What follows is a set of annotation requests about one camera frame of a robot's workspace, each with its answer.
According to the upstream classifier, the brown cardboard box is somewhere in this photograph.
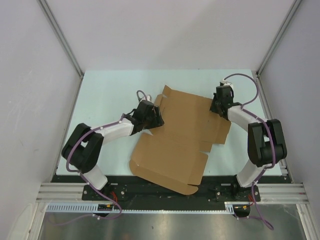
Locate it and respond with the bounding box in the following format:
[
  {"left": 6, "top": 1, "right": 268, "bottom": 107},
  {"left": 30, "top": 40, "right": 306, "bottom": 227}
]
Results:
[{"left": 129, "top": 85, "right": 231, "bottom": 195}]

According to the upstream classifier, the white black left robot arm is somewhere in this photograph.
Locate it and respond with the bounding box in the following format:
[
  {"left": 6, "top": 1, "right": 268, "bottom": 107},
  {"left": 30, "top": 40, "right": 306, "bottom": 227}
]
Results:
[{"left": 61, "top": 99, "right": 164, "bottom": 200}]

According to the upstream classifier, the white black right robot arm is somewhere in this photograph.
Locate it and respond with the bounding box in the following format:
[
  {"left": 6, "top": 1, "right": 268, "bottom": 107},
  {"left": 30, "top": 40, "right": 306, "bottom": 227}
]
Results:
[{"left": 210, "top": 84, "right": 287, "bottom": 201}]

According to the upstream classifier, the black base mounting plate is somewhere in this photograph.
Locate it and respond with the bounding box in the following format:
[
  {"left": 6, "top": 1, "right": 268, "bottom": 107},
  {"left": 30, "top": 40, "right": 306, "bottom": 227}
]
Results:
[{"left": 51, "top": 174, "right": 293, "bottom": 202}]

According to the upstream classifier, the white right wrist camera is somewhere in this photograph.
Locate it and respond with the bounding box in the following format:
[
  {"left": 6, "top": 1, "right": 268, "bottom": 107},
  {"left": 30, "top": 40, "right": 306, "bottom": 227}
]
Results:
[{"left": 220, "top": 79, "right": 234, "bottom": 89}]

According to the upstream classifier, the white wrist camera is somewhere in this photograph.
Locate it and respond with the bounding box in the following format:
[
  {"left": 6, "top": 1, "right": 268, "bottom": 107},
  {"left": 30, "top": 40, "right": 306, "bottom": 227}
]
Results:
[
  {"left": 142, "top": 95, "right": 152, "bottom": 102},
  {"left": 220, "top": 79, "right": 234, "bottom": 89}
]

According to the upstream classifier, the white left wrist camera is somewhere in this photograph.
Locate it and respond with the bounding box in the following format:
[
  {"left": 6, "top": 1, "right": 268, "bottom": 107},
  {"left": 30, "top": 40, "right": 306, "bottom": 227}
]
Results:
[{"left": 142, "top": 95, "right": 152, "bottom": 102}]

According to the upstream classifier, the aluminium right side rail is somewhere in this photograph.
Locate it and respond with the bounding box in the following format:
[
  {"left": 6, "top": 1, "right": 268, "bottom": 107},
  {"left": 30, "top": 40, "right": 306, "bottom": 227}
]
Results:
[{"left": 252, "top": 71, "right": 293, "bottom": 177}]

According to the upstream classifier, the grey slotted cable duct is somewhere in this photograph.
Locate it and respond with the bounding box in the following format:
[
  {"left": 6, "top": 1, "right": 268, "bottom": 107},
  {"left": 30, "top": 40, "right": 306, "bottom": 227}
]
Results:
[{"left": 46, "top": 202, "right": 251, "bottom": 214}]

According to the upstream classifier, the aluminium frame post right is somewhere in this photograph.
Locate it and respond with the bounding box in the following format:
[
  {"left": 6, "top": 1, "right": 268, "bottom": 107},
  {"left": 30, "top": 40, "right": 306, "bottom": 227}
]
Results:
[{"left": 255, "top": 0, "right": 304, "bottom": 78}]

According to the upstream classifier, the aluminium frame post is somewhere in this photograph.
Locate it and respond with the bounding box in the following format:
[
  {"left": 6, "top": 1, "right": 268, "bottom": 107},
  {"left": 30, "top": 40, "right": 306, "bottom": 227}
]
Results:
[
  {"left": 255, "top": 0, "right": 304, "bottom": 78},
  {"left": 37, "top": 0, "right": 84, "bottom": 79}
]

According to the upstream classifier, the aluminium frame post left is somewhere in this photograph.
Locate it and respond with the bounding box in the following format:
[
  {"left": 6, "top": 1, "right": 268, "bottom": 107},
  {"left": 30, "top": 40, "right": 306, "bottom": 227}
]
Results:
[{"left": 37, "top": 0, "right": 84, "bottom": 79}]

